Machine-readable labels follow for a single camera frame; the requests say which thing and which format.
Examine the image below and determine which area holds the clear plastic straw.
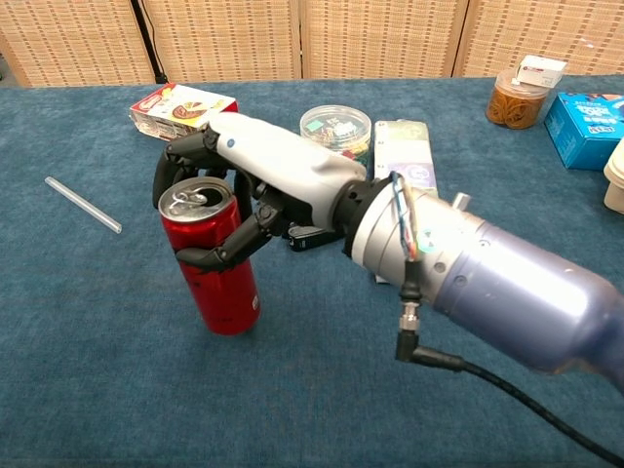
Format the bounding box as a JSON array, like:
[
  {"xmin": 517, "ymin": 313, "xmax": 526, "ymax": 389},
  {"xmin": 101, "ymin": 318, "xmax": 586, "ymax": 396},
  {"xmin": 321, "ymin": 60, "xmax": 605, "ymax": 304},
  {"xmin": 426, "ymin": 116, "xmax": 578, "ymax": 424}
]
[{"xmin": 44, "ymin": 175, "xmax": 123, "ymax": 234}]

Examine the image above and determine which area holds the blue cookie box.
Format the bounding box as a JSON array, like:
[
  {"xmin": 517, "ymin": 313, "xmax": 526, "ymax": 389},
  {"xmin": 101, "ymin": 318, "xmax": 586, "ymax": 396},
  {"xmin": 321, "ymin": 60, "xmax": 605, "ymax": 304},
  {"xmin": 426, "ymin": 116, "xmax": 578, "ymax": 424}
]
[{"xmin": 543, "ymin": 91, "xmax": 624, "ymax": 171}]

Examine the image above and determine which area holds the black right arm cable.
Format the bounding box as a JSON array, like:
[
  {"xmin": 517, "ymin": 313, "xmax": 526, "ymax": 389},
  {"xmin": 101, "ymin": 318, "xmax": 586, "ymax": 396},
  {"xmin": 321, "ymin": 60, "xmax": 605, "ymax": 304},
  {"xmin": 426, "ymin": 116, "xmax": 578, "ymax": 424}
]
[{"xmin": 394, "ymin": 257, "xmax": 624, "ymax": 464}]

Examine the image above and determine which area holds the black tripod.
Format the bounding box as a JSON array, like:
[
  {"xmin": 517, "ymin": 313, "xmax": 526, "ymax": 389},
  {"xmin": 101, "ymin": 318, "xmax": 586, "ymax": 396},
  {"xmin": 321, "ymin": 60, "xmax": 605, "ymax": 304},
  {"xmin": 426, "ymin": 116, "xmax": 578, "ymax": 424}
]
[{"xmin": 129, "ymin": 0, "xmax": 170, "ymax": 85}]

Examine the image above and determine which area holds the red white cake box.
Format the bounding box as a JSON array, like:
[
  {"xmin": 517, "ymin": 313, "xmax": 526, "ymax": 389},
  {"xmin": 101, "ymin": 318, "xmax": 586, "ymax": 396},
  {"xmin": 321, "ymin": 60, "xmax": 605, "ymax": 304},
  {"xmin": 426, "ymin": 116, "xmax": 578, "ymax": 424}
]
[{"xmin": 129, "ymin": 83, "xmax": 240, "ymax": 142}]

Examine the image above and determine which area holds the red soda can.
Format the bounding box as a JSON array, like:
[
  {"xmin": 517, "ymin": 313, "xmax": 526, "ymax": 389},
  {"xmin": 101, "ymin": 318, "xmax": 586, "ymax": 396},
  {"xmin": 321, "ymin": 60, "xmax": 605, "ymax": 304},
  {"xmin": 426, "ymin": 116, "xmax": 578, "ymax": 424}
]
[{"xmin": 157, "ymin": 175, "xmax": 261, "ymax": 336}]

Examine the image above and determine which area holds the small white cardboard box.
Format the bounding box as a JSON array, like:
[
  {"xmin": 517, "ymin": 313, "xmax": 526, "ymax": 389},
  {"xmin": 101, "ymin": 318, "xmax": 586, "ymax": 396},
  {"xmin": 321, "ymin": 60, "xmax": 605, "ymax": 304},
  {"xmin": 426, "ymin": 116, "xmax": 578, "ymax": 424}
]
[{"xmin": 515, "ymin": 55, "xmax": 568, "ymax": 90}]

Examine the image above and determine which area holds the beige lidded lunch box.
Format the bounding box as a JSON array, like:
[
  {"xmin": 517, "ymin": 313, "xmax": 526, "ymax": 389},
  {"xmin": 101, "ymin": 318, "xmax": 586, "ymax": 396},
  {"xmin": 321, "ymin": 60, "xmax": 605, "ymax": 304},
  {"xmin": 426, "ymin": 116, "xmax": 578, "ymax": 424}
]
[{"xmin": 603, "ymin": 145, "xmax": 624, "ymax": 215}]

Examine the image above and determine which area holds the clear jar of rubber bands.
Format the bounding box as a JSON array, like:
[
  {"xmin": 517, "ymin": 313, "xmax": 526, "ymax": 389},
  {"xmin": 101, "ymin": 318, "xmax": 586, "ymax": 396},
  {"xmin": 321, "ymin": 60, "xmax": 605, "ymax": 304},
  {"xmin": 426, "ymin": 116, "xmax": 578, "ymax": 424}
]
[{"xmin": 486, "ymin": 68, "xmax": 550, "ymax": 130}]

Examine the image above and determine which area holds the black stapler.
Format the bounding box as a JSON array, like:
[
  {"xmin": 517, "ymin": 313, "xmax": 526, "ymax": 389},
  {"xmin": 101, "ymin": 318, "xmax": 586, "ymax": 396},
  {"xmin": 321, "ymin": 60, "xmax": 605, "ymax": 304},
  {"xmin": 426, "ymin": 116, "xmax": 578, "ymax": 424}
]
[{"xmin": 285, "ymin": 221, "xmax": 342, "ymax": 253}]

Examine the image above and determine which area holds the clear jar of binder clips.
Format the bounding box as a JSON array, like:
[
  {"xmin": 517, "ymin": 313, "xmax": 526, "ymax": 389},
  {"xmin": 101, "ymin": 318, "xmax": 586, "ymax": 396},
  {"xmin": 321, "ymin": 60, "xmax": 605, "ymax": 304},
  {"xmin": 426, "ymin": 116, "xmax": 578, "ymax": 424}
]
[{"xmin": 299, "ymin": 104, "xmax": 372, "ymax": 162}]

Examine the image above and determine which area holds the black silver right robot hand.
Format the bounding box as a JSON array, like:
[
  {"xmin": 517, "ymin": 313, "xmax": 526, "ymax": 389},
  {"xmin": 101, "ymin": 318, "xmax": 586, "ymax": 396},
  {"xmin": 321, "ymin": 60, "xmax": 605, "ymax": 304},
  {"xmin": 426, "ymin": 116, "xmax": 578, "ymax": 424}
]
[{"xmin": 152, "ymin": 111, "xmax": 368, "ymax": 272}]

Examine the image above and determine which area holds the wrapped tissue pack bundle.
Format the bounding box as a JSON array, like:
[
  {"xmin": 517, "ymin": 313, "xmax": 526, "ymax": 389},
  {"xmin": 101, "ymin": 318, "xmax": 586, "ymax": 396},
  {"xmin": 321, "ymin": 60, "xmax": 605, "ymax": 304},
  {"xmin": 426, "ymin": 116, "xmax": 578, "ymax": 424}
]
[{"xmin": 372, "ymin": 120, "xmax": 438, "ymax": 287}]

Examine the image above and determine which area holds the bamboo folding screen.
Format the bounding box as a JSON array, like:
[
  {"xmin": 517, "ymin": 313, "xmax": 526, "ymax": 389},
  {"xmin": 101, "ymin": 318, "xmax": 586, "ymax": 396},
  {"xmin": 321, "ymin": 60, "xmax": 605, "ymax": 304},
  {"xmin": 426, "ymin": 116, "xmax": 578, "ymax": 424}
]
[{"xmin": 0, "ymin": 0, "xmax": 624, "ymax": 89}]

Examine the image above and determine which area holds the blue table cloth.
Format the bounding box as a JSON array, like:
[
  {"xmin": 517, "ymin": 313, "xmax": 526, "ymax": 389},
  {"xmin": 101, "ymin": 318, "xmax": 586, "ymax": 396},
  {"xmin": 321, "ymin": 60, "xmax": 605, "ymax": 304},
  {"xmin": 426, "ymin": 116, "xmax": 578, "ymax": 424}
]
[{"xmin": 0, "ymin": 75, "xmax": 624, "ymax": 468}]

